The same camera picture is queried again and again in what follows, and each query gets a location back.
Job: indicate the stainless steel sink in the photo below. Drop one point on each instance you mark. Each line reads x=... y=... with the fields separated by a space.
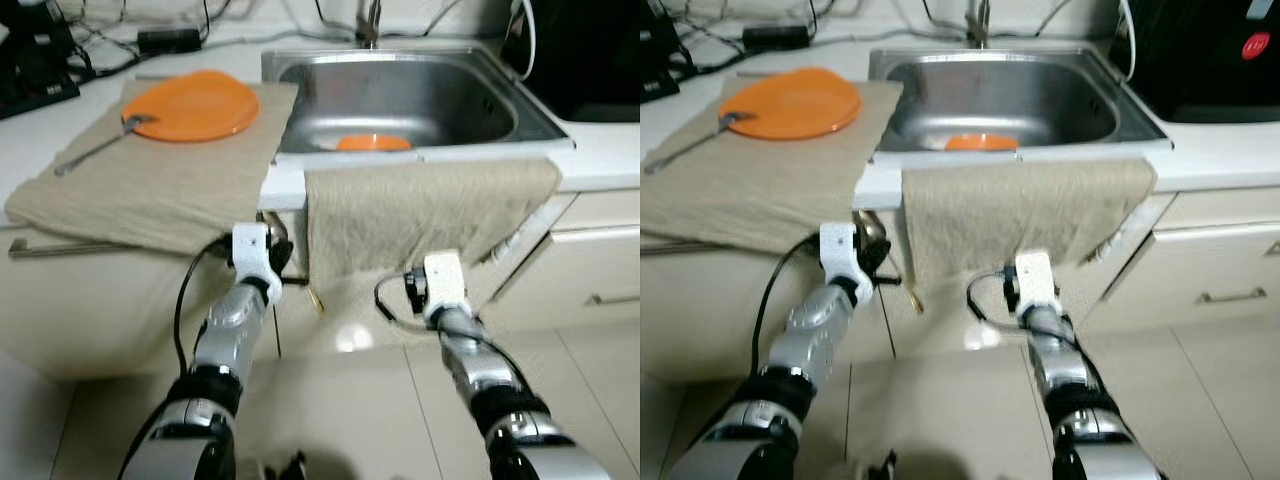
x=420 y=95
x=1020 y=95

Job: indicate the cream drawer front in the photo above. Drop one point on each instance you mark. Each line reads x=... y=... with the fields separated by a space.
x=605 y=210
x=1200 y=265
x=1225 y=208
x=580 y=270

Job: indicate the metal faucet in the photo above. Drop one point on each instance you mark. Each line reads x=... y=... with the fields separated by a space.
x=980 y=20
x=372 y=20

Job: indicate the black power adapter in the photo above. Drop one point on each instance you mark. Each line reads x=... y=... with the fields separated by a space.
x=170 y=41
x=775 y=38

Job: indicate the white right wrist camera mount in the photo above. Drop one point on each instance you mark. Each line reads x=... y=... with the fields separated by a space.
x=1035 y=278
x=445 y=280

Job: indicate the black kitchen appliance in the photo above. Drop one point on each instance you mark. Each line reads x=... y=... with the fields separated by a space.
x=1200 y=80
x=590 y=60

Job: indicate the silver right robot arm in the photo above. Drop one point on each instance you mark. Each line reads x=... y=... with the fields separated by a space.
x=1065 y=370
x=480 y=370

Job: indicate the silver metal fork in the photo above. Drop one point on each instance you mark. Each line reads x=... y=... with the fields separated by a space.
x=690 y=152
x=90 y=158

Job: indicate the black charging device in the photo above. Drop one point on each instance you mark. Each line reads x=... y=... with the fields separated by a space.
x=35 y=40
x=660 y=35

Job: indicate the cream cabinet door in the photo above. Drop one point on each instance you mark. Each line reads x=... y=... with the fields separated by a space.
x=100 y=310
x=320 y=330
x=720 y=320
x=940 y=330

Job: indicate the orange plastic bowl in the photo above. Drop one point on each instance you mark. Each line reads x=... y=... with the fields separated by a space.
x=982 y=142
x=373 y=143

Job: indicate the dark robot foot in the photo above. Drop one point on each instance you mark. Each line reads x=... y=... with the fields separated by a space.
x=885 y=468
x=290 y=468

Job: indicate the black power strip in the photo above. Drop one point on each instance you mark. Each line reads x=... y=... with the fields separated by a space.
x=660 y=85
x=40 y=95

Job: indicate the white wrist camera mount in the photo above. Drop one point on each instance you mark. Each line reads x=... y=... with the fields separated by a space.
x=840 y=250
x=252 y=250
x=445 y=280
x=1035 y=278

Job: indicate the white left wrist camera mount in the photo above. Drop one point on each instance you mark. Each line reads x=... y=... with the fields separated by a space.
x=252 y=250
x=840 y=250

